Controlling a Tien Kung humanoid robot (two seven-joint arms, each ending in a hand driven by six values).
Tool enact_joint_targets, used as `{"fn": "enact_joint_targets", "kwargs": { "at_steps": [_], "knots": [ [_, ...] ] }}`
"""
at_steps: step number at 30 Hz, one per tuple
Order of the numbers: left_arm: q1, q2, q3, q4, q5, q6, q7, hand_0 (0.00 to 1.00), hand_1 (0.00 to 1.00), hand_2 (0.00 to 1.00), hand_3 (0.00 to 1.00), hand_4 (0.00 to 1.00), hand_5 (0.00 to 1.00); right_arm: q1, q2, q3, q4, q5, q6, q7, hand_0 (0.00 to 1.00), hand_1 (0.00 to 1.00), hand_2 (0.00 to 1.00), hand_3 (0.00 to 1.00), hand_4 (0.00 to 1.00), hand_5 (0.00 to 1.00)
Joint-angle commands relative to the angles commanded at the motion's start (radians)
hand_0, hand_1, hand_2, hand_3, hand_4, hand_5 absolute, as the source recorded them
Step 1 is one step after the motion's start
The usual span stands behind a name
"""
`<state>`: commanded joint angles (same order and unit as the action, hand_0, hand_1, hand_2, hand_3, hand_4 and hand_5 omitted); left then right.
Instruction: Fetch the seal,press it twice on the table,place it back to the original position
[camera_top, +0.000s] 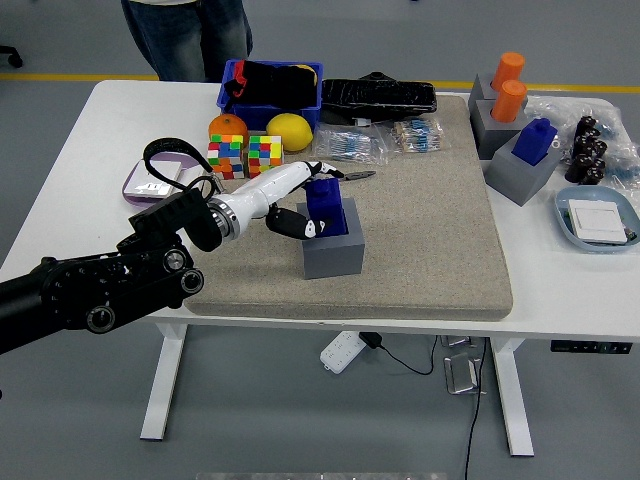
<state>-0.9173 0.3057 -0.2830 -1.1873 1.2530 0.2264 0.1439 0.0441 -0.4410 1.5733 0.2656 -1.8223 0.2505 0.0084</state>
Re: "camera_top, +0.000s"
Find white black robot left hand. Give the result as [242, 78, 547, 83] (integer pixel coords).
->
[219, 160, 347, 241]

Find blue square seal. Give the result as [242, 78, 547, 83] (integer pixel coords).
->
[304, 178, 350, 239]
[510, 117, 559, 167]

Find grey cube seal holder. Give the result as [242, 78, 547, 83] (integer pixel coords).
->
[468, 73, 529, 109]
[484, 133, 564, 207]
[469, 98, 531, 161]
[296, 197, 366, 281]

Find orange cylinder seal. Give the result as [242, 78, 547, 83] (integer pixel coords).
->
[491, 51, 527, 93]
[490, 79, 529, 124]

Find colourful puzzle cube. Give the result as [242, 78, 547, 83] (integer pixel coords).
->
[247, 134, 285, 180]
[207, 133, 247, 180]

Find yellow lemon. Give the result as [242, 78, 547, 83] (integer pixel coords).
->
[266, 113, 315, 153]

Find blue plastic bin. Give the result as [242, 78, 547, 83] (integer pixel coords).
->
[216, 59, 325, 132]

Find orange fruit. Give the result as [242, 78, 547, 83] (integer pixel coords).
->
[208, 113, 250, 144]

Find clear bag blue resistors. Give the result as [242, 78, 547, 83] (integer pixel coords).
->
[309, 123, 390, 167]

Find black red cloth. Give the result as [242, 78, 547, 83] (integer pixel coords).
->
[223, 60, 318, 109]

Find purple tray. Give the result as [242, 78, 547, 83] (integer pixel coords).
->
[121, 151, 201, 209]

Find clear bag mixed resistors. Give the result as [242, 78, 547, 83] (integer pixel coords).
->
[387, 118, 451, 155]

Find grey-brown foam mat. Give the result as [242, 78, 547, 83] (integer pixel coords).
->
[182, 94, 515, 323]

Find white power strip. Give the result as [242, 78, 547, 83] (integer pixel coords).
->
[319, 330, 365, 375]

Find person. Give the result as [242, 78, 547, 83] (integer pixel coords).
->
[119, 0, 254, 84]

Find white table leg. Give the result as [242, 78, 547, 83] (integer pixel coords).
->
[488, 338, 535, 457]
[139, 322, 189, 441]

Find light blue tray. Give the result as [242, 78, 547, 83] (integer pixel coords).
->
[554, 186, 640, 255]

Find clear plastic bag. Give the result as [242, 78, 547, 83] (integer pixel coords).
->
[524, 95, 621, 151]

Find clear bag blue parts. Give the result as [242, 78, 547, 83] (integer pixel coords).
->
[602, 124, 640, 194]

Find black table control panel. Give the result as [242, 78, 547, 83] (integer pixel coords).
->
[550, 339, 634, 355]

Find white wall socket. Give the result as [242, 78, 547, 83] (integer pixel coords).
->
[123, 160, 184, 197]

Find black plug with cord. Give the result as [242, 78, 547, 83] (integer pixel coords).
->
[359, 332, 439, 376]

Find large metal floor bracket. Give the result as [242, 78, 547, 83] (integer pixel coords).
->
[443, 352, 484, 396]

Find black floor cable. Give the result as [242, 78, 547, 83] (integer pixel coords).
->
[463, 338, 489, 480]

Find white switch panel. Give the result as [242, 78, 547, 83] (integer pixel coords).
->
[567, 198, 630, 245]

